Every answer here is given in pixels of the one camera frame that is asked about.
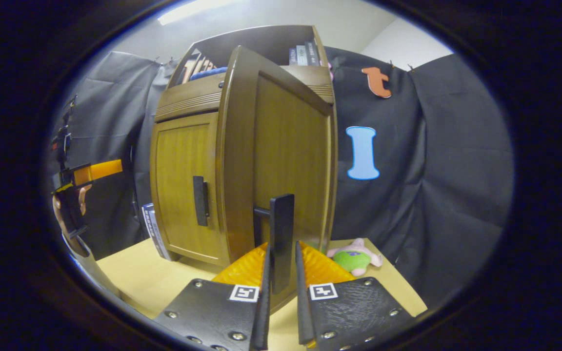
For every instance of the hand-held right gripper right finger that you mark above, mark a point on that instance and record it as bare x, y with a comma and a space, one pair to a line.
301, 312

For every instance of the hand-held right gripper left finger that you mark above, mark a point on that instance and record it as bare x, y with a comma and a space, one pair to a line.
263, 321

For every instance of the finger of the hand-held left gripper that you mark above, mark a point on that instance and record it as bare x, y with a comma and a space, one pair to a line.
100, 170

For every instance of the wooden shoe cabinet door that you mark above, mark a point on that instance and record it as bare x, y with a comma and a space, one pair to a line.
178, 165
286, 146

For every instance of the wooden double-door shoe cabinet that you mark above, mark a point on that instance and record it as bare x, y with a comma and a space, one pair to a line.
261, 41

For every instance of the pink and green plush toy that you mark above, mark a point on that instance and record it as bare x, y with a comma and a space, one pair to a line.
354, 258

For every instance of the blue folded cloth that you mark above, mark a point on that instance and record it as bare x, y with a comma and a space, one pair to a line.
210, 73

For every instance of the black backdrop cloth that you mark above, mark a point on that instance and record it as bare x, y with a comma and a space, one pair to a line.
456, 170

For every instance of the blue spine book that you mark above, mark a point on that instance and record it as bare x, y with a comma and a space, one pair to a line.
292, 56

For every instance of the grey spine book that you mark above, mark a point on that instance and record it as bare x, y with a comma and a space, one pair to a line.
301, 55

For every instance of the dark spine book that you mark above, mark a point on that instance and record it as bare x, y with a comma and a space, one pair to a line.
311, 52

